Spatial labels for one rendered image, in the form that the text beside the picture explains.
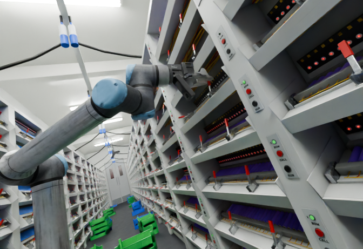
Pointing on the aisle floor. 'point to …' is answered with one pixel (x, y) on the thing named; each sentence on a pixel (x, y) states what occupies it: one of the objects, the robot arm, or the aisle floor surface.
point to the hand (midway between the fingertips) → (210, 81)
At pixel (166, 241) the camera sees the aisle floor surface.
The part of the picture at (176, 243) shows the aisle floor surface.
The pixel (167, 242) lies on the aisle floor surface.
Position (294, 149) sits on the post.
